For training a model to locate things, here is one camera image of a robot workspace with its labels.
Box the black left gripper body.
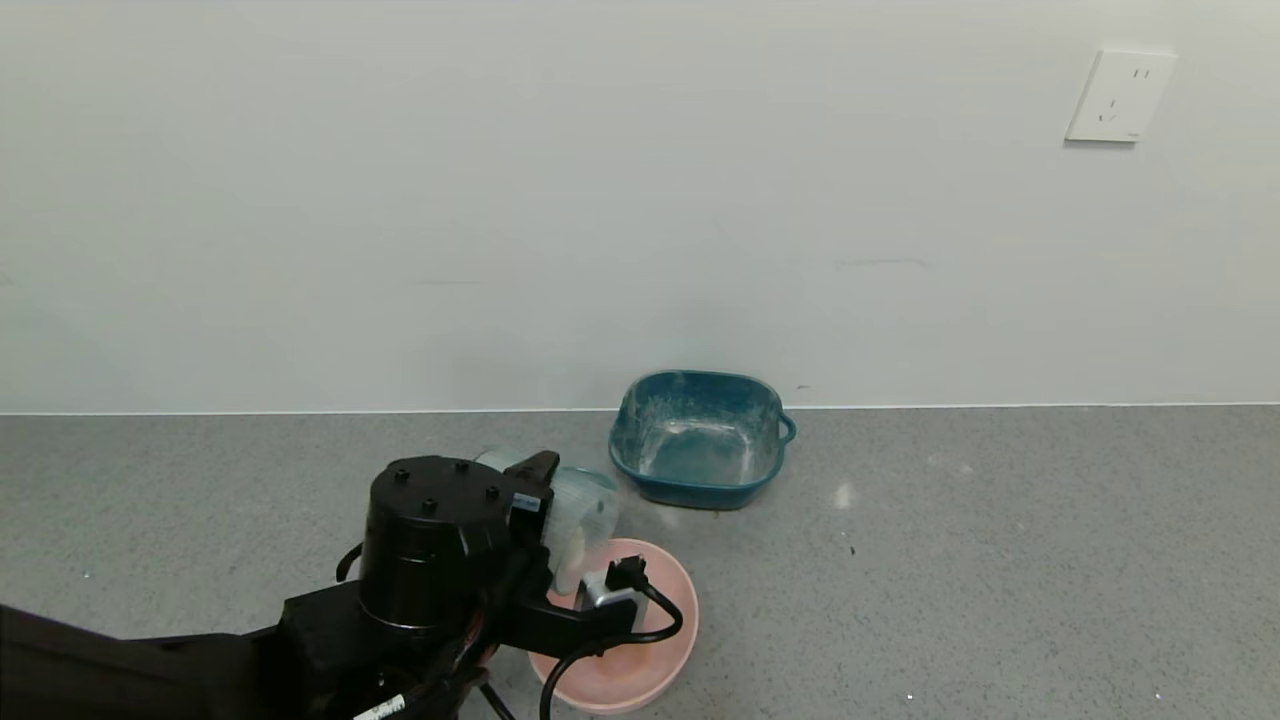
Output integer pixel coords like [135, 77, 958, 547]
[507, 479, 555, 555]

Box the ribbed clear plastic cup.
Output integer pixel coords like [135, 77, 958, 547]
[478, 447, 622, 597]

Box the pink round bowl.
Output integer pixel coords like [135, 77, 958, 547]
[527, 538, 699, 714]

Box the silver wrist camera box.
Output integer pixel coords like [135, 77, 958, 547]
[578, 555, 649, 611]

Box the teal square tray with handle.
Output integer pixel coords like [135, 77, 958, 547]
[609, 371, 797, 511]

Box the black camera cable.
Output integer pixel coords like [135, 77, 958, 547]
[538, 580, 686, 720]

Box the white wall socket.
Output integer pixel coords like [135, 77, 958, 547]
[1065, 48, 1177, 144]

